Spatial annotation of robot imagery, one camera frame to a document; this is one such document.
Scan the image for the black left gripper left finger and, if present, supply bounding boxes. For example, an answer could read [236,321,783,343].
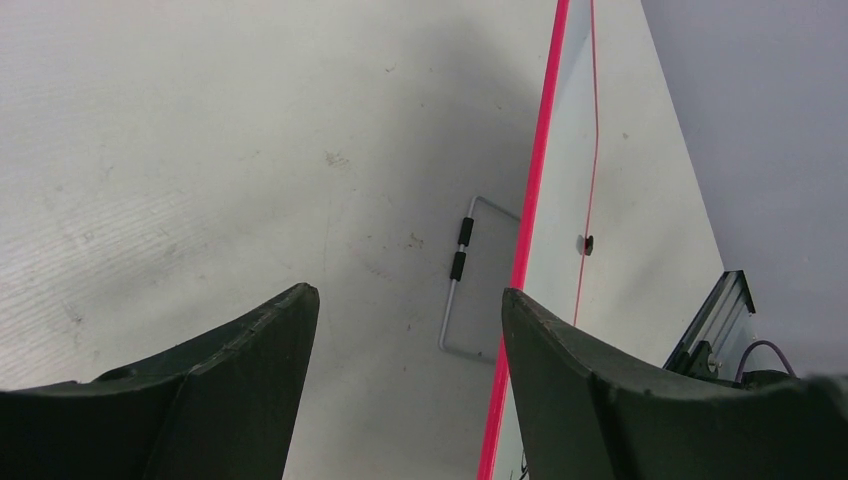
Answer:
[1,283,320,479]

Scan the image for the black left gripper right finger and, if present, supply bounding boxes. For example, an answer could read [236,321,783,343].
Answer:
[502,289,847,479]

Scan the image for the red framed whiteboard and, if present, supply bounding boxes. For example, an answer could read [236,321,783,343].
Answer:
[475,0,601,480]

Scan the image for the aluminium frame rail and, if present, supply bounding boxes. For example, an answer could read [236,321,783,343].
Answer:
[663,270,756,383]

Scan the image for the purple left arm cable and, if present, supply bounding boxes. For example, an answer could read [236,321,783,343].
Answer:
[733,339,798,384]

